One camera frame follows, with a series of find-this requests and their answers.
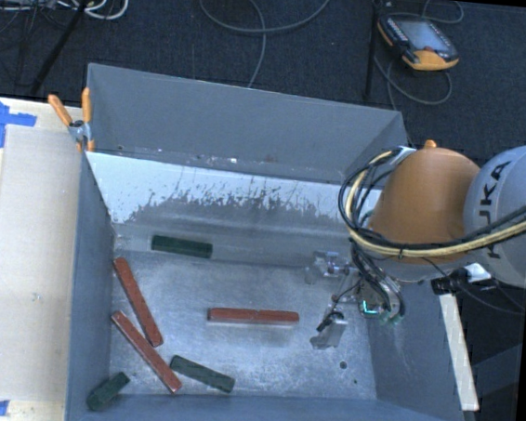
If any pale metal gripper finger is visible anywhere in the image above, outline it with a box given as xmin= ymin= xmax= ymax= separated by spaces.
xmin=309 ymin=305 xmax=351 ymax=354
xmin=303 ymin=249 xmax=354 ymax=290

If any red-brown flat block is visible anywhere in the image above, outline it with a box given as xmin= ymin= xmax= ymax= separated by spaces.
xmin=205 ymin=302 xmax=302 ymax=332
xmin=103 ymin=256 xmax=174 ymax=349
xmin=102 ymin=309 xmax=191 ymax=395

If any grey metal bin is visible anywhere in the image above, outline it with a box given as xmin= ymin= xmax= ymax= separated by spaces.
xmin=49 ymin=62 xmax=500 ymax=421

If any dark green flat block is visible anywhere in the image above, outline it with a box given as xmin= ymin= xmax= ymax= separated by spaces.
xmin=166 ymin=354 xmax=239 ymax=395
xmin=150 ymin=233 xmax=215 ymax=260
xmin=84 ymin=367 xmax=133 ymax=416

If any pale wood flat board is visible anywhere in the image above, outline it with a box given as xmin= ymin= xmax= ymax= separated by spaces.
xmin=0 ymin=124 xmax=96 ymax=412

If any black cylinder on white bracket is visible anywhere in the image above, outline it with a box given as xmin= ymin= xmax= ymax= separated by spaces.
xmin=429 ymin=258 xmax=493 ymax=301

